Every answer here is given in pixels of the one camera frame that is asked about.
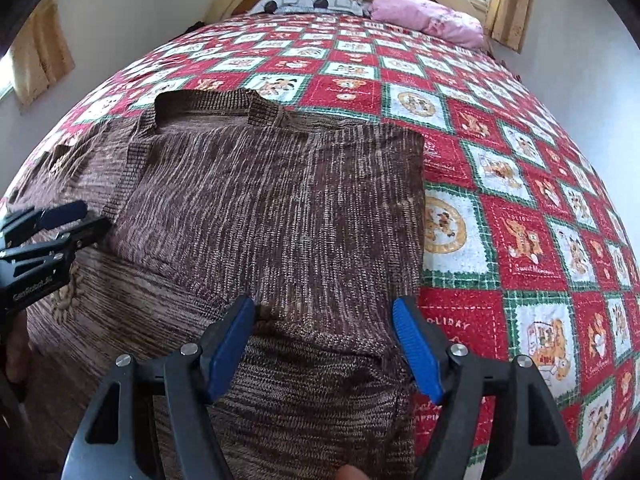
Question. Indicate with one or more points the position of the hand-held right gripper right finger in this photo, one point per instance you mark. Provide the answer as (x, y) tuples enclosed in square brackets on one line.
[(417, 350)]

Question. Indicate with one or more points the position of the person's right hand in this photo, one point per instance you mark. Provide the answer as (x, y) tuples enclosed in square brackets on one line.
[(352, 473)]

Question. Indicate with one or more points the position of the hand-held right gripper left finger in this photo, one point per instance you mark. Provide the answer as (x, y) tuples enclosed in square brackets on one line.
[(230, 345)]

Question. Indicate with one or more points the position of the yellow curtain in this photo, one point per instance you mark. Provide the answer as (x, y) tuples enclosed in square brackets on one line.
[(510, 5), (42, 55)]

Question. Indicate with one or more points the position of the red bear-print bed quilt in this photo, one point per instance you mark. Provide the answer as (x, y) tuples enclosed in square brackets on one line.
[(525, 240)]

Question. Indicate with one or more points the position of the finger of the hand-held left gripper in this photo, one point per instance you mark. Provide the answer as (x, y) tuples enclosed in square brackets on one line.
[(62, 214), (75, 237)]

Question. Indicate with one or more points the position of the pink pillow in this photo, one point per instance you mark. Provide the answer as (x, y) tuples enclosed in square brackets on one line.
[(425, 15)]

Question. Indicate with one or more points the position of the brown knit sweater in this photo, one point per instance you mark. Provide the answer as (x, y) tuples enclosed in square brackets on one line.
[(275, 200)]

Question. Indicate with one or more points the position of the dark cloth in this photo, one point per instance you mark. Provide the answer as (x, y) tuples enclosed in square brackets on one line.
[(192, 27)]

